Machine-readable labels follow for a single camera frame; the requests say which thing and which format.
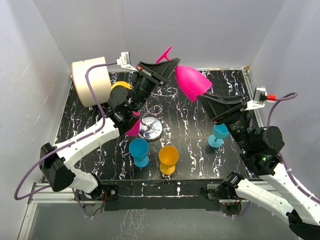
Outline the blue wine glass right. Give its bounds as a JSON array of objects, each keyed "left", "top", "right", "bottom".
[{"left": 207, "top": 124, "right": 230, "bottom": 148}]

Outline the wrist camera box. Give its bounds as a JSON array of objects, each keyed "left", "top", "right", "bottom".
[
  {"left": 116, "top": 51, "right": 138, "bottom": 72},
  {"left": 244, "top": 86, "right": 277, "bottom": 111}
]

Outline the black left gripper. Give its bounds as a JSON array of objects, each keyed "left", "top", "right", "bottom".
[{"left": 131, "top": 58, "right": 180, "bottom": 113}]

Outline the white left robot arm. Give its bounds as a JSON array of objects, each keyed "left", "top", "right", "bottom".
[{"left": 39, "top": 57, "right": 180, "bottom": 200}]

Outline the blue wine glass left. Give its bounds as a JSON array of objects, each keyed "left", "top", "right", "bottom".
[{"left": 129, "top": 138, "right": 149, "bottom": 168}]

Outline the blue wine glass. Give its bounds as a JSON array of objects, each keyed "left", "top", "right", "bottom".
[
  {"left": 129, "top": 138, "right": 149, "bottom": 168},
  {"left": 207, "top": 124, "right": 230, "bottom": 148}
]

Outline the orange wine glass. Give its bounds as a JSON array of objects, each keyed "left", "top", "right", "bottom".
[
  {"left": 111, "top": 81, "right": 133, "bottom": 90},
  {"left": 158, "top": 145, "right": 179, "bottom": 175}
]

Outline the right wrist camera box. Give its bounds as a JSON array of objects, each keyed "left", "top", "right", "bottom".
[{"left": 244, "top": 86, "right": 277, "bottom": 111}]

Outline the white cylindrical box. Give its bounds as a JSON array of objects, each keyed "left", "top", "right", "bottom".
[{"left": 71, "top": 56, "right": 112, "bottom": 108}]

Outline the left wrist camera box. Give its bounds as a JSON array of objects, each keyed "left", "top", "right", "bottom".
[{"left": 116, "top": 51, "right": 138, "bottom": 72}]

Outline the orange wine glass front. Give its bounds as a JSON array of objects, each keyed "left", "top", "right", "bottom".
[{"left": 158, "top": 145, "right": 179, "bottom": 175}]

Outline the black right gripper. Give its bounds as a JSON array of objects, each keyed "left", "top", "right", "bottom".
[{"left": 195, "top": 91, "right": 252, "bottom": 151}]

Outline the pink wine glass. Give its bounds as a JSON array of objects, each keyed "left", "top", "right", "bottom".
[
  {"left": 125, "top": 111, "right": 141, "bottom": 136},
  {"left": 155, "top": 44, "right": 213, "bottom": 103}
]

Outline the chrome wire wine glass rack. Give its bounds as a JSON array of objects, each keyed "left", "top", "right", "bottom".
[{"left": 137, "top": 87, "right": 178, "bottom": 142}]

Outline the aluminium frame rail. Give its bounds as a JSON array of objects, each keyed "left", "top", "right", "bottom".
[{"left": 241, "top": 65, "right": 310, "bottom": 240}]

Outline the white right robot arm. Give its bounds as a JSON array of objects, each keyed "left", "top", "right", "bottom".
[{"left": 197, "top": 93, "right": 320, "bottom": 240}]

